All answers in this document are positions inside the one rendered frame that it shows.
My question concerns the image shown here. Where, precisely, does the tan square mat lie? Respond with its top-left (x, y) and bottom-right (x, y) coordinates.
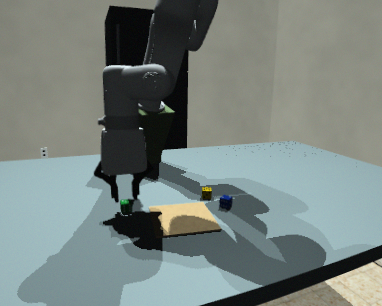
top-left (149, 202), bottom-right (222, 238)

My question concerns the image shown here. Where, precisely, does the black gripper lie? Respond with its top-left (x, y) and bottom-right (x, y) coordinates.
top-left (94, 127), bottom-right (154, 203)

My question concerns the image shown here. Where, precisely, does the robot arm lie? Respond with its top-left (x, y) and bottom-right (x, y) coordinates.
top-left (98, 0), bottom-right (218, 130)

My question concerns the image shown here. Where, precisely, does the green die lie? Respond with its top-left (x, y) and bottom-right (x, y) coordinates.
top-left (120, 199), bottom-right (132, 214)

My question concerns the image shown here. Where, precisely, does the yellow die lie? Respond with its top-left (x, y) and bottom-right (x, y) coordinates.
top-left (202, 187), bottom-right (212, 199)

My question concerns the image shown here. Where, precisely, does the blue die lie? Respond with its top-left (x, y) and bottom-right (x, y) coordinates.
top-left (219, 195), bottom-right (232, 209)

